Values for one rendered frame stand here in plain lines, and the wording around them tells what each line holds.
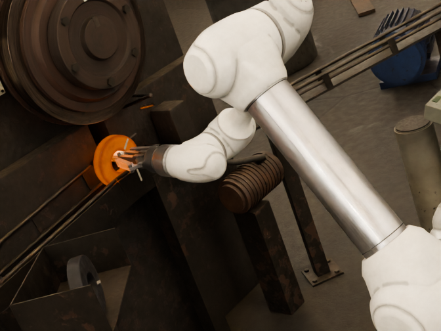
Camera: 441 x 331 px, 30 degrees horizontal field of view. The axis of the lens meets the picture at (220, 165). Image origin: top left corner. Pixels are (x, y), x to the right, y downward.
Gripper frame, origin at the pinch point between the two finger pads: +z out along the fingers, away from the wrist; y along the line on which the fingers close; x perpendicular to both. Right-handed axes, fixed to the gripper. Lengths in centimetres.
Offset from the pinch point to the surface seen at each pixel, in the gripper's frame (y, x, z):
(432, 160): 64, -33, -64
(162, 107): 24.6, 3.7, 1.6
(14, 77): -19.6, 34.3, 2.3
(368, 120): 173, -78, 34
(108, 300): -41, -15, -34
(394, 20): 223, -45, 39
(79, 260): -46, 0, -36
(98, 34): 2.1, 36.9, -10.4
